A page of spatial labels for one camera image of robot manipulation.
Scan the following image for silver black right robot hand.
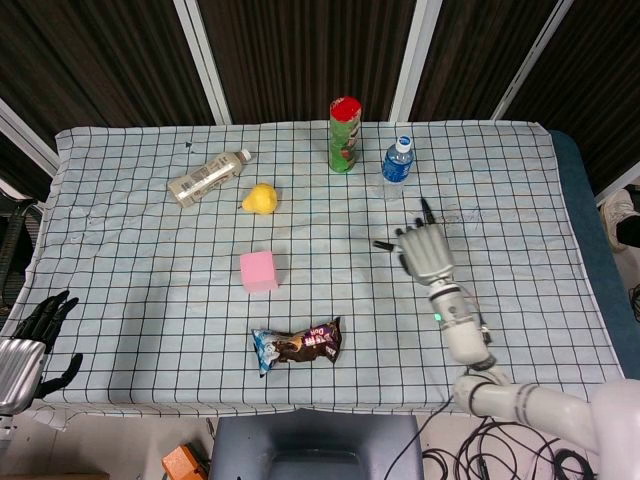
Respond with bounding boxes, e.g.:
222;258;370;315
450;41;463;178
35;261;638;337
394;198;457;287

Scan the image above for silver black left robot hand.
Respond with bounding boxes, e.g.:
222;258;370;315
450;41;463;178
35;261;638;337
0;289;85;417

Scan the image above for pink foam cube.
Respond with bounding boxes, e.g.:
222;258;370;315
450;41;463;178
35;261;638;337
239;251;281;294

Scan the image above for blue label water bottle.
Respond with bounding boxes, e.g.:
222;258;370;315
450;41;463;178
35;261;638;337
381;134;417;202

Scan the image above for black mesh chair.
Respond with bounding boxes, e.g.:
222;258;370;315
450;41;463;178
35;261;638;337
0;197;44;309

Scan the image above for green chip can red lid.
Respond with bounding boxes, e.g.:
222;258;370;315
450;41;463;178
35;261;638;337
327;97;363;175

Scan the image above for grid-patterned light tablecloth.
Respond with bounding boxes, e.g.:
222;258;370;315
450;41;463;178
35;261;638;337
22;119;627;419

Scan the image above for brown snack bag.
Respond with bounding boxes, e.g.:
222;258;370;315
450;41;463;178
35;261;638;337
249;316;344;378

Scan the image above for blue padded table edge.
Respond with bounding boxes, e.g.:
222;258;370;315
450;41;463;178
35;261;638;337
547;129;632;381

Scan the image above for yellow pear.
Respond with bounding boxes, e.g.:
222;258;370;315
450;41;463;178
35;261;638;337
242;182;279;216

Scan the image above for orange box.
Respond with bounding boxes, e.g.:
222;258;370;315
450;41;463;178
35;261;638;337
160;442;209;480

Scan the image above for white shoe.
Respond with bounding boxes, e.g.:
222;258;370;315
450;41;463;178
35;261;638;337
599;187;640;254

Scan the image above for beige milk tea bottle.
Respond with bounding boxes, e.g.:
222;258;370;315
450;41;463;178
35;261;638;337
167;148;253;208

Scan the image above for white frame post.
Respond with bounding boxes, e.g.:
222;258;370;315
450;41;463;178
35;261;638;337
593;163;640;205
173;0;232;126
491;0;576;121
388;0;444;122
0;97;60;179

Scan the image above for black floor cables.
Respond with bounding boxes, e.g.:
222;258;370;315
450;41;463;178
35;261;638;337
389;394;601;480

